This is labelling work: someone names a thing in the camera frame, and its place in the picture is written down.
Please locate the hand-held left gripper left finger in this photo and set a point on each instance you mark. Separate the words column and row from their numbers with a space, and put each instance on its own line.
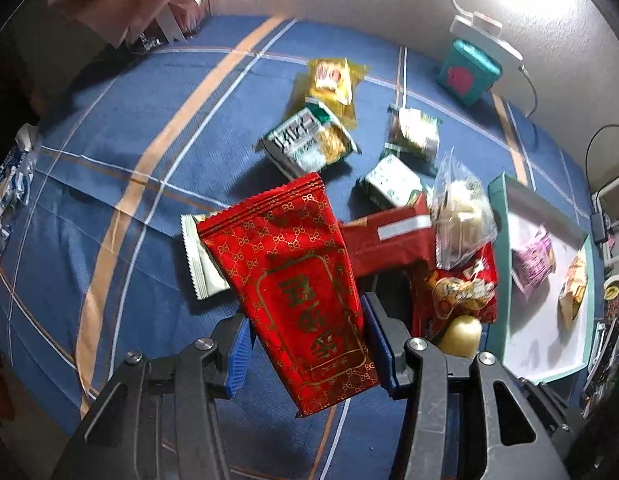
column 239, row 360

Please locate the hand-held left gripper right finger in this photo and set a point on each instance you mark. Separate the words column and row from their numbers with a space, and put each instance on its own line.
column 379, row 340

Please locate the yellow jelly cup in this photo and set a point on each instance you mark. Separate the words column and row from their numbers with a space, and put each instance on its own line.
column 462, row 335

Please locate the red snack packet gold print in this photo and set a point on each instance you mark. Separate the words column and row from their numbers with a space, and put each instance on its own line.
column 454, row 290

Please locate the dark red biscuit packet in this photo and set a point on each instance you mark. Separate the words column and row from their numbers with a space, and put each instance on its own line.
column 384, row 245

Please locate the cream snack packet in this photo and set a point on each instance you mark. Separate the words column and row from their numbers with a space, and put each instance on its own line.
column 204, row 265

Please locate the red gold-patterned snack packet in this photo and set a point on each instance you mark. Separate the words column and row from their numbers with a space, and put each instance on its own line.
column 289, row 270

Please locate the clear round pastry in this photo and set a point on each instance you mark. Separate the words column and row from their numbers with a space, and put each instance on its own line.
column 459, row 215

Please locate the teal-edged white tray box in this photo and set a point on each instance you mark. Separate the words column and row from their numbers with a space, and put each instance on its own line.
column 534, row 345

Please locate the green white snack packet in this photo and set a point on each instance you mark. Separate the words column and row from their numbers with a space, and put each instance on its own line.
column 392, row 180

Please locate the purple swiss roll packet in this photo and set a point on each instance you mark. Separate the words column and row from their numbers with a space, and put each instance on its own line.
column 534, row 260

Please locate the orange yellow snack packet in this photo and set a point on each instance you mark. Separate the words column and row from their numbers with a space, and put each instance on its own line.
column 573, row 285

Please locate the green clear pastry packet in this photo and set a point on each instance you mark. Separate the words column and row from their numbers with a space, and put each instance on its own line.
column 414, row 132

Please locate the green white cake packet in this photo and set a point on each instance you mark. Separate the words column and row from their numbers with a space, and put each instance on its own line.
column 304, row 142

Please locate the black charger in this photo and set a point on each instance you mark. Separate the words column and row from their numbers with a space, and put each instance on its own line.
column 599, row 227

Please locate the blue plaid bedsheet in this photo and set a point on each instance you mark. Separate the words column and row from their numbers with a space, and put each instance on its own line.
column 139, row 110

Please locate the teal cube box pink print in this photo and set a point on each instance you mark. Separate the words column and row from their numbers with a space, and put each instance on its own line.
column 464, row 75

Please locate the white rack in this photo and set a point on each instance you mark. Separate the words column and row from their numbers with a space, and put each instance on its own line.
column 612, row 185

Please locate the blue white packet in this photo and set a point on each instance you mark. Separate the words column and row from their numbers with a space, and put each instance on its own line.
column 11, row 180

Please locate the white power strip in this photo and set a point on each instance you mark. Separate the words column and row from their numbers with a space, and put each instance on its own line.
column 482, row 25

